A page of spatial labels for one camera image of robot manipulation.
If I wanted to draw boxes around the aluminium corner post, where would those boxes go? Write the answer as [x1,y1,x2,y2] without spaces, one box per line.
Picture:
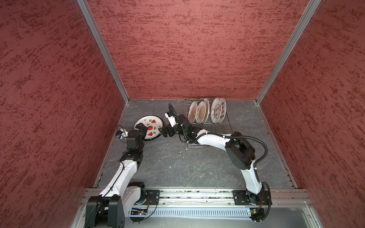
[77,0,130,105]
[256,0,321,105]

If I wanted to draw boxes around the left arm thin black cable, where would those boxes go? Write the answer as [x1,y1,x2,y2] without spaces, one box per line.
[85,124,127,226]

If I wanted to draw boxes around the white plate red black characters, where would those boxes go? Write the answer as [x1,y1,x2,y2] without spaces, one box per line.
[210,97,221,124]

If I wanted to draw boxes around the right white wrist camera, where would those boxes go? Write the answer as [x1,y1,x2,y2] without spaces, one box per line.
[164,112,176,127]

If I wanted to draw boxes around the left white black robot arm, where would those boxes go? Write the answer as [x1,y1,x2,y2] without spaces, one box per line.
[84,123,148,228]

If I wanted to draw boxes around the right aluminium corner post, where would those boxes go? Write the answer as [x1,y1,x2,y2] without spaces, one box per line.
[256,0,321,105]

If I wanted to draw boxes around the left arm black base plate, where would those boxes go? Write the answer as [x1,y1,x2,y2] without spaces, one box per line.
[142,190,161,206]

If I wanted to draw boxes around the left aluminium corner post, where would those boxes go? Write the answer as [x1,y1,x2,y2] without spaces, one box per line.
[77,0,130,105]

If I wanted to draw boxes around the patterned white plate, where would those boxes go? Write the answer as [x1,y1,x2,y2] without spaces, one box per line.
[217,97,226,124]

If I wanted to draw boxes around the small circuit board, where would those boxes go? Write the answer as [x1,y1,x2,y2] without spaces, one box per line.
[250,208,266,222]
[130,208,149,216]

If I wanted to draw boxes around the steel wire dish rack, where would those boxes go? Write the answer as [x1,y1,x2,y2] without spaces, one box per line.
[184,97,233,134]

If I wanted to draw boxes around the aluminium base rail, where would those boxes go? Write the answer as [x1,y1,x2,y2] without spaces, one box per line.
[79,187,313,207]

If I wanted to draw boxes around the right small circuit board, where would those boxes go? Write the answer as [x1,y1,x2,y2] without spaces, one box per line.
[250,208,266,222]

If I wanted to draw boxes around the orange sunburst white plate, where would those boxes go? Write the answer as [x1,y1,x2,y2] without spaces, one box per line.
[188,100,197,124]

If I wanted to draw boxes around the dark rim striped plate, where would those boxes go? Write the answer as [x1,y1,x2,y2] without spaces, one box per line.
[144,132,162,141]

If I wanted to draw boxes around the watermelon plate blue rim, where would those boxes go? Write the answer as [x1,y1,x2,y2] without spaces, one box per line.
[135,116,164,138]

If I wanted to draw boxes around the white perforated cable tray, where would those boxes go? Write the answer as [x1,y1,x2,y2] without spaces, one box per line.
[127,207,252,219]

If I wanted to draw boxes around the left small circuit board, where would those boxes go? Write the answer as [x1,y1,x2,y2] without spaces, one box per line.
[130,208,149,216]

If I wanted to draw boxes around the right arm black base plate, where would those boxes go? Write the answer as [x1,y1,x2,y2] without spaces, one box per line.
[232,190,272,206]

